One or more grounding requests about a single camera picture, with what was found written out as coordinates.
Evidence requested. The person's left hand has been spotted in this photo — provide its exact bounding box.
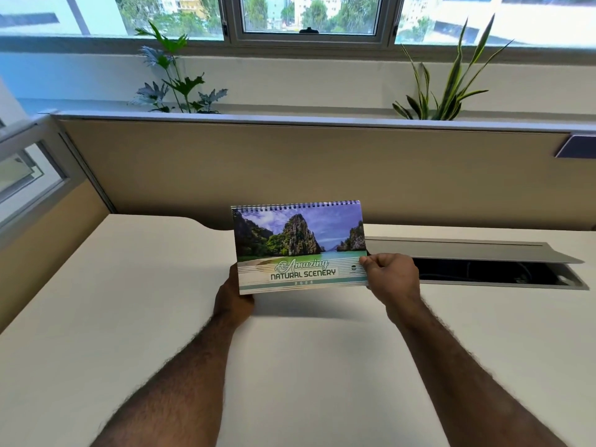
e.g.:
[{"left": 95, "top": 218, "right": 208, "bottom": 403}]
[{"left": 213, "top": 263, "right": 256, "bottom": 329}]

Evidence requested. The person's right hand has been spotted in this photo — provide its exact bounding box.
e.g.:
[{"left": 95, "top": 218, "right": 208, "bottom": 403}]
[{"left": 359, "top": 252, "right": 422, "bottom": 318}]

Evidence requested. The spiral-bound scenery desk calendar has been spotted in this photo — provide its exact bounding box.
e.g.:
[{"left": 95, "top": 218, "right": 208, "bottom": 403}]
[{"left": 231, "top": 199, "right": 371, "bottom": 296}]

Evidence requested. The person's left forearm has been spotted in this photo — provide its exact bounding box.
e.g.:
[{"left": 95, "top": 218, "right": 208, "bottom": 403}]
[{"left": 91, "top": 314, "right": 239, "bottom": 447}]

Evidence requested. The person's right forearm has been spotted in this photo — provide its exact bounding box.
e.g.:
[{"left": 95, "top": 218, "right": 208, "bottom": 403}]
[{"left": 386, "top": 296, "right": 570, "bottom": 447}]

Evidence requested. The beige desk partition panel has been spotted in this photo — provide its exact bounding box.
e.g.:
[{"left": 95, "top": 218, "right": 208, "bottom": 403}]
[{"left": 50, "top": 110, "right": 596, "bottom": 231}]

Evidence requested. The striped snake plant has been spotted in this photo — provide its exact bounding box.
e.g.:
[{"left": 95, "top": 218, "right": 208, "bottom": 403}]
[{"left": 392, "top": 14, "right": 515, "bottom": 121}]

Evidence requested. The grey-framed window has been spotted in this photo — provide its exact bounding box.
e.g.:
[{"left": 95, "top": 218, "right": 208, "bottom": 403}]
[{"left": 0, "top": 0, "right": 596, "bottom": 52}]

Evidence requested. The broad-leaf green potted plant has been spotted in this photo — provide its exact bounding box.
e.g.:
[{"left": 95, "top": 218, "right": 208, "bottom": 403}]
[{"left": 129, "top": 20, "right": 229, "bottom": 114}]

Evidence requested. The glass side partition panel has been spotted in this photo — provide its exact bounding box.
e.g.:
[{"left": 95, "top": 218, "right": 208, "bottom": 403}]
[{"left": 0, "top": 110, "right": 117, "bottom": 247}]

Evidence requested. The grey cable tray flap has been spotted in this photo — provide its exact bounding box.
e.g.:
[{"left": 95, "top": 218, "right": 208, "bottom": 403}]
[{"left": 363, "top": 236, "right": 590, "bottom": 290}]

